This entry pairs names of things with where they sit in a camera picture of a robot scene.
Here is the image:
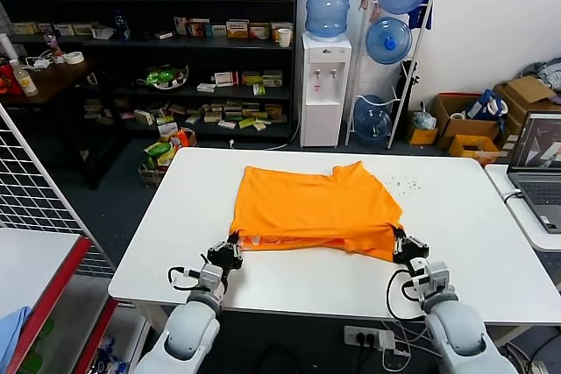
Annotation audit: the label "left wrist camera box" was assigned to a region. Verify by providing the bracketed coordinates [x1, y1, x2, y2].
[199, 262, 225, 291]

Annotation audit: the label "orange t-shirt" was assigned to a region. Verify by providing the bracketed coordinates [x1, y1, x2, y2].
[228, 159, 404, 264]

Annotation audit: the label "white charger with cable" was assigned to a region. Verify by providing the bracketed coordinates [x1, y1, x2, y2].
[21, 54, 53, 71]

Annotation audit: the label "white water dispenser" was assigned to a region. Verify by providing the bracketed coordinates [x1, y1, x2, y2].
[300, 32, 353, 148]

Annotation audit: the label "yellow cardboard box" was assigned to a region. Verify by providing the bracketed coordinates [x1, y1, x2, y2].
[449, 133, 501, 167]

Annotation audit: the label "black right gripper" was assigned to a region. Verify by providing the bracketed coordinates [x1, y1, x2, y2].
[393, 225, 429, 271]

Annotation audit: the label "large open cardboard box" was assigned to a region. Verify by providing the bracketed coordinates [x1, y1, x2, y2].
[431, 92, 501, 151]

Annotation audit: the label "red framed cart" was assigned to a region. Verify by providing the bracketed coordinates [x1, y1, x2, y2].
[0, 227, 119, 374]

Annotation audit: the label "yellow white medicine box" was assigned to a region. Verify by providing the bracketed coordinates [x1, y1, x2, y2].
[225, 18, 250, 39]

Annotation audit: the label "grey plastic bag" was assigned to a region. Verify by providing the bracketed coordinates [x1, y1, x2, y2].
[413, 101, 438, 131]

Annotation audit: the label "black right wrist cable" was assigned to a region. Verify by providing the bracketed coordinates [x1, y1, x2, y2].
[385, 268, 424, 321]

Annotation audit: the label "yellow juice bottle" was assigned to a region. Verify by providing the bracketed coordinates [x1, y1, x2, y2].
[8, 58, 39, 97]

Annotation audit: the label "red packet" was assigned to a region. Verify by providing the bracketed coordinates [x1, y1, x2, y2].
[0, 62, 23, 95]

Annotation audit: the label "white power strip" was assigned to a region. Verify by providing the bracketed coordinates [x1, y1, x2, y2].
[344, 325, 395, 351]

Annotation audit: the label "pile of clothes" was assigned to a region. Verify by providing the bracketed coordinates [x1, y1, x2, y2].
[520, 56, 561, 91]

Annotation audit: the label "orange snack bag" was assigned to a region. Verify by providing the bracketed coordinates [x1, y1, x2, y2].
[167, 127, 198, 150]

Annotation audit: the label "white floor cable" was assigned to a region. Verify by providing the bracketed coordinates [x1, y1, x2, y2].
[229, 117, 303, 152]

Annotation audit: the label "light blue cloth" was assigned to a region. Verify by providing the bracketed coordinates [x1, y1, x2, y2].
[0, 306, 32, 374]

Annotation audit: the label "black shelving unit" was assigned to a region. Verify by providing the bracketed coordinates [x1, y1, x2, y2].
[0, 0, 299, 143]

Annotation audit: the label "grey laptop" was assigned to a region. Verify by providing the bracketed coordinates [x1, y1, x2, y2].
[506, 111, 561, 235]

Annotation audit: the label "black folded tripod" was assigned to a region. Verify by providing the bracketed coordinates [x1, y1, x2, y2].
[396, 60, 421, 113]

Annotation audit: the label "big closed cardboard box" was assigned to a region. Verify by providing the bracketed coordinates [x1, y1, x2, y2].
[493, 74, 561, 147]

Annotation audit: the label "cardboard snack box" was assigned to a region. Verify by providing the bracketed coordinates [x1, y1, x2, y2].
[138, 162, 170, 189]

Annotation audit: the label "white red medicine box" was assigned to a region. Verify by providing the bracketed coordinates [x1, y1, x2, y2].
[213, 71, 240, 88]

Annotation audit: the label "pink hanging item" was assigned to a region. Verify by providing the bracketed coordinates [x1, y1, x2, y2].
[359, 0, 380, 25]

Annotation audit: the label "blue drink bottle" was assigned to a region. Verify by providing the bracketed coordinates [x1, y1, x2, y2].
[114, 9, 131, 42]

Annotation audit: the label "blue bag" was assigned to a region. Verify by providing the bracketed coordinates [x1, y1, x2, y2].
[465, 88, 509, 122]

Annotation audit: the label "bowl with green packets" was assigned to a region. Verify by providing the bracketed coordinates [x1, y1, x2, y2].
[137, 62, 190, 91]

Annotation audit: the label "blue white packets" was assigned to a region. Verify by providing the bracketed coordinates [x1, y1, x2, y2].
[94, 336, 128, 374]

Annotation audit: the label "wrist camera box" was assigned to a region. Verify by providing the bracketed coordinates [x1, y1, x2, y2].
[411, 259, 452, 300]
[199, 262, 225, 291]

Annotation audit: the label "white wire grid panel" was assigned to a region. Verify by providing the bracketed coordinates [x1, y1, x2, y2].
[0, 102, 116, 279]

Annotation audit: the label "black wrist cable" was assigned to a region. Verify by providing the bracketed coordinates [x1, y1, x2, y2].
[167, 265, 205, 293]
[385, 268, 424, 321]

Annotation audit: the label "dark wooden table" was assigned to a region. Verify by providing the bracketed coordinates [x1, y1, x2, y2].
[0, 56, 128, 191]

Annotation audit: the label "small orange cardboard box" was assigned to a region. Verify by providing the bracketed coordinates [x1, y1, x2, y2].
[406, 126, 439, 146]

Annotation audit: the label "dark blue hanging cloth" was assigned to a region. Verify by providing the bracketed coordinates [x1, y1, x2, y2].
[407, 0, 435, 30]

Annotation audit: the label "green snack bag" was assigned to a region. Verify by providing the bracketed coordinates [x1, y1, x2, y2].
[143, 140, 177, 169]

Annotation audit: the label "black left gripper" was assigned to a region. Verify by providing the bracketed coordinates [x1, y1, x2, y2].
[209, 233, 245, 281]

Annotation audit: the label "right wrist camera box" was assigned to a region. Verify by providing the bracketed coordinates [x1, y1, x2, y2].
[411, 259, 452, 300]

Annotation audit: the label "white jug rack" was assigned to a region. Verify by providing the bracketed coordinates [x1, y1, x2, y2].
[344, 0, 435, 151]

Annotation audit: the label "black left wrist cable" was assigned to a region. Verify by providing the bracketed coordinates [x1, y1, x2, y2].
[167, 265, 205, 293]

